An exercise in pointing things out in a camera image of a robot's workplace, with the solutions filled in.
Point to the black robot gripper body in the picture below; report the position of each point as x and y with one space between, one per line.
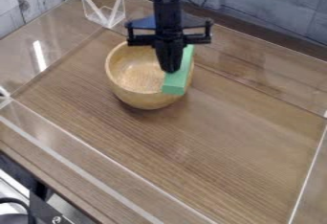
168 27

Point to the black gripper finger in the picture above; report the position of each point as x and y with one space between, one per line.
163 55
175 55

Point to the green rectangular block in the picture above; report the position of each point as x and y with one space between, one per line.
175 82

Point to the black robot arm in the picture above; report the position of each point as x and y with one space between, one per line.
168 31

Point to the wooden bowl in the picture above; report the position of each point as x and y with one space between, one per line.
136 77

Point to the clear acrylic corner bracket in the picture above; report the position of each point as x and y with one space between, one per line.
104 16

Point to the black metal table mount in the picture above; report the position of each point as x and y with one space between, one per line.
44 212

